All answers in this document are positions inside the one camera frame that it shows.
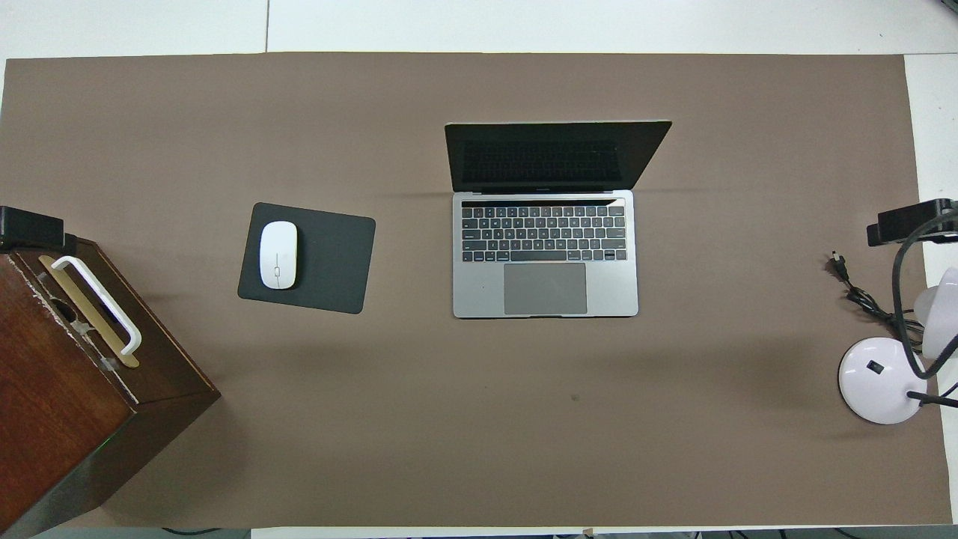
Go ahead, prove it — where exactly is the brown table mat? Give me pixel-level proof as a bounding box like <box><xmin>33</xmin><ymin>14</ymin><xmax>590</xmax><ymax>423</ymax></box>
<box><xmin>0</xmin><ymin>52</ymin><xmax>953</xmax><ymax>529</ymax></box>

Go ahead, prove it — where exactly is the white box handle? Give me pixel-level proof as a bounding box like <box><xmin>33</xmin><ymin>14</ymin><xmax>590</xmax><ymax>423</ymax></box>
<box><xmin>51</xmin><ymin>256</ymin><xmax>143</xmax><ymax>356</ymax></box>

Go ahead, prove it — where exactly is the brown wooden box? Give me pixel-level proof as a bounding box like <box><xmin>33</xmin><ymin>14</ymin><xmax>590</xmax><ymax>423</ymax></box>
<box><xmin>0</xmin><ymin>236</ymin><xmax>222</xmax><ymax>538</ymax></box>

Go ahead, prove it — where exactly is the white desk lamp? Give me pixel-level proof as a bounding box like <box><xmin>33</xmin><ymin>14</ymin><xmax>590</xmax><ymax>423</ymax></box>
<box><xmin>838</xmin><ymin>268</ymin><xmax>958</xmax><ymax>426</ymax></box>

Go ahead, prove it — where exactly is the silver laptop computer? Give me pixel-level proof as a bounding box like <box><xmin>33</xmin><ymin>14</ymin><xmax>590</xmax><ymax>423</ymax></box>
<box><xmin>445</xmin><ymin>120</ymin><xmax>673</xmax><ymax>320</ymax></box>

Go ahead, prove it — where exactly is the white computer mouse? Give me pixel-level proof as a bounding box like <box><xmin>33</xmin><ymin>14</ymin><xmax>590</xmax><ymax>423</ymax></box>
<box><xmin>259</xmin><ymin>221</ymin><xmax>299</xmax><ymax>290</ymax></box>

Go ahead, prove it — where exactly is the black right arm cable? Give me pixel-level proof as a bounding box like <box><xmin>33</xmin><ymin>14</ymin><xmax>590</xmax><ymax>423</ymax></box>
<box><xmin>892</xmin><ymin>210</ymin><xmax>958</xmax><ymax>380</ymax></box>

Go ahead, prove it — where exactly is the black lamp power cable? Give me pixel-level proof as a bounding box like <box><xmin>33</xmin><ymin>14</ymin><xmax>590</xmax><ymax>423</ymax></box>
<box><xmin>827</xmin><ymin>252</ymin><xmax>958</xmax><ymax>409</ymax></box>

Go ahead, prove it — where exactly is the gold handle plate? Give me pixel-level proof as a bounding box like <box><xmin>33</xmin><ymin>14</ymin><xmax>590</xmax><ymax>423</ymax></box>
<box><xmin>39</xmin><ymin>255</ymin><xmax>141</xmax><ymax>369</ymax></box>

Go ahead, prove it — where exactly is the black mouse pad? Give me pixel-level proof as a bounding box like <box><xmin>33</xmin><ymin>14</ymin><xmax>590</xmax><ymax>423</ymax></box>
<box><xmin>237</xmin><ymin>202</ymin><xmax>376</xmax><ymax>315</ymax></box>

